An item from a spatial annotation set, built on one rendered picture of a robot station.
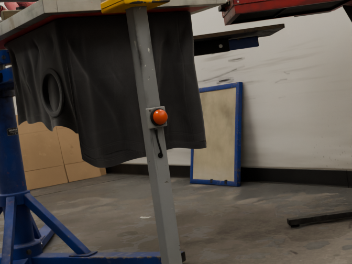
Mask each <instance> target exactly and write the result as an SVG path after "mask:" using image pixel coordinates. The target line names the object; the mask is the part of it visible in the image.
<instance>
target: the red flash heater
mask: <svg viewBox="0 0 352 264"><path fill-rule="evenodd" d="M228 1H229V2H230V6H228V7H225V12H222V17H223V18H224V24H225V26H227V25H234V24H242V23H249V22H255V21H262V20H270V19H277V18H285V17H292V16H300V15H307V14H315V13H322V12H330V11H334V10H337V9H339V8H341V7H342V6H343V5H348V6H352V0H227V2H228Z"/></svg>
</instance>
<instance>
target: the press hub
mask: <svg viewBox="0 0 352 264"><path fill-rule="evenodd" d="M8 65H11V64H0V70H2V69H5V68H6V66H8ZM14 96H15V88H14V83H10V84H0V207H2V208H3V214H4V221H5V209H6V198H7V197H12V196H14V197H15V198H16V205H17V206H16V221H15V237H14V253H13V260H21V259H26V258H28V259H29V264H32V262H31V258H32V257H34V256H37V255H39V254H41V253H43V252H42V247H43V245H42V242H41V240H40V239H35V238H34V231H33V226H32V220H31V213H30V209H29V208H28V207H27V206H26V205H25V204H24V198H23V195H24V194H27V193H30V190H28V189H27V186H26V179H25V172H24V165H23V159H22V154H21V147H20V141H19V133H18V127H17V120H16V114H15V107H14V100H13V97H14Z"/></svg>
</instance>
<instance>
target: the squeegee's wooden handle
mask: <svg viewBox="0 0 352 264"><path fill-rule="evenodd" d="M22 10H23V9H22ZM20 11H21V10H3V11H1V19H2V20H6V19H8V18H9V17H11V16H13V15H14V14H16V13H18V12H20Z"/></svg>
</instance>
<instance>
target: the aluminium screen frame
mask: <svg viewBox="0 0 352 264"><path fill-rule="evenodd" d="M104 1H106V0H39V1H37V2H35V3H33V4H32V5H30V6H28V7H27V8H25V9H23V10H21V11H20V12H18V13H16V14H14V15H13V16H11V17H9V18H8V19H6V20H4V21H3V22H1V23H0V41H1V40H3V39H5V38H7V37H9V36H11V35H13V34H15V33H17V32H19V31H21V30H23V29H25V28H27V27H29V26H31V25H33V24H35V23H37V22H39V21H41V20H43V19H45V18H47V17H49V16H51V15H63V14H81V13H100V12H102V11H101V3H102V2H104ZM223 4H226V0H170V2H168V3H165V4H163V5H160V6H158V7H155V8H152V9H166V8H185V7H203V6H208V7H206V8H203V9H200V10H197V11H194V12H191V15H193V14H196V13H199V12H202V11H204V10H207V9H210V8H214V7H217V6H220V5H223Z"/></svg>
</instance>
